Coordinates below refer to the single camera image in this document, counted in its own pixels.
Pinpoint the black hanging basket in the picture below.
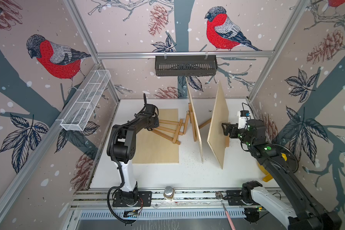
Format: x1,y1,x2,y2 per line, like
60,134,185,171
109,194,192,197
155,55,218,77

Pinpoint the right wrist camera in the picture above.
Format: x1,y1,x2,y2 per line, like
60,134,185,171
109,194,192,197
237,110,251,129

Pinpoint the plywood board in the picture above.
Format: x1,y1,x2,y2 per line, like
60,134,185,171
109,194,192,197
185,77,204,163
132,108,179,164
207,82,229,169

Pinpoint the green circuit board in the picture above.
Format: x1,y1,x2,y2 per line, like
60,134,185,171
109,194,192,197
123,210,140,219

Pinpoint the wooden easel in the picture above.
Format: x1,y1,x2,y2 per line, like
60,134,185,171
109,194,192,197
183,103,198,142
198,119,230,148
151,119,187,145

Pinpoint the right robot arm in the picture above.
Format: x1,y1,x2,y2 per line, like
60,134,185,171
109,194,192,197
221,119,342,230

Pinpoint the white wire mesh basket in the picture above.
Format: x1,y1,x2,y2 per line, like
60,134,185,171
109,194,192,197
60,70,111,131

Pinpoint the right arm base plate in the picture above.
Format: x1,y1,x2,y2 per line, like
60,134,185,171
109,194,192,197
224,189,261,207

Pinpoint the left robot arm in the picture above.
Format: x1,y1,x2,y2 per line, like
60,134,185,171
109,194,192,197
106,103,159,206

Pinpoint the pink handled spoon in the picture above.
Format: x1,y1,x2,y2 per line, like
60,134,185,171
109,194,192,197
215,191,236,230

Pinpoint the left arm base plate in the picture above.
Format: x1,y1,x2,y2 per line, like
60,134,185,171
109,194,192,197
112,190,152,208

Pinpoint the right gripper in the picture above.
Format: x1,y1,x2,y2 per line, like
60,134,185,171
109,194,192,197
222,121,255,148

